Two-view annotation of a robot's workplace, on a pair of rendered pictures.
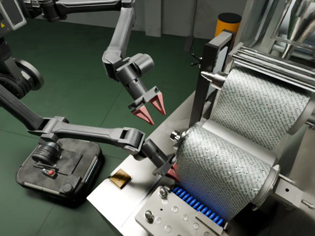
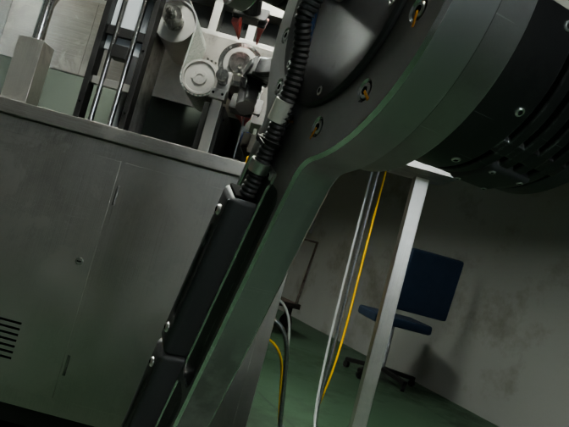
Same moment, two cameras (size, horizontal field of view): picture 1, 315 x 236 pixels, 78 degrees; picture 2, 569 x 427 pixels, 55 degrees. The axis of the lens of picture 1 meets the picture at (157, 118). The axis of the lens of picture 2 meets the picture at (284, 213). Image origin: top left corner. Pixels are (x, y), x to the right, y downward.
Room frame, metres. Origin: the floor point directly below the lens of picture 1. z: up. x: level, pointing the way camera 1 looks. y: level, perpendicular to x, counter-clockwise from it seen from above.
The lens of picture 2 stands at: (1.28, 1.45, 0.70)
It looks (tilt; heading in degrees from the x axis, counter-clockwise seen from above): 3 degrees up; 231
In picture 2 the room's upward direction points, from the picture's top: 15 degrees clockwise
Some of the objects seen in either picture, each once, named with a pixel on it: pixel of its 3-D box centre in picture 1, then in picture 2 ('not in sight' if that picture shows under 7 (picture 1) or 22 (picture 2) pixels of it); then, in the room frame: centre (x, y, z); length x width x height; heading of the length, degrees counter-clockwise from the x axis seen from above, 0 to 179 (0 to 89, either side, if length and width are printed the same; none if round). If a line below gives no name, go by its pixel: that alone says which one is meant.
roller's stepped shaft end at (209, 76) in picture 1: (208, 75); (169, 9); (0.62, -0.20, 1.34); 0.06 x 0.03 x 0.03; 52
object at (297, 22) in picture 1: (277, 70); (38, 37); (0.87, -0.64, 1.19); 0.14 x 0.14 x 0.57
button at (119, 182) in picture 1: (120, 178); not in sight; (0.39, 0.18, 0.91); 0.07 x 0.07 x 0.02; 52
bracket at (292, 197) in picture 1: (288, 192); not in sight; (0.19, -0.34, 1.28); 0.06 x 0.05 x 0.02; 52
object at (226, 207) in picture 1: (203, 193); (247, 119); (0.25, -0.16, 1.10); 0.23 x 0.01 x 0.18; 52
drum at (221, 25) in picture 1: (225, 34); not in sight; (3.17, -1.13, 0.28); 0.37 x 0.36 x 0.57; 75
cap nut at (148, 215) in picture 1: (148, 214); not in sight; (0.19, 0.03, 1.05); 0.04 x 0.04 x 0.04
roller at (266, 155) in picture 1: (232, 149); (204, 87); (0.39, -0.28, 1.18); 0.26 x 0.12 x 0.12; 52
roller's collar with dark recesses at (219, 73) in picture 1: (222, 81); (173, 18); (0.58, -0.24, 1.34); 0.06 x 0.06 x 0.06; 52
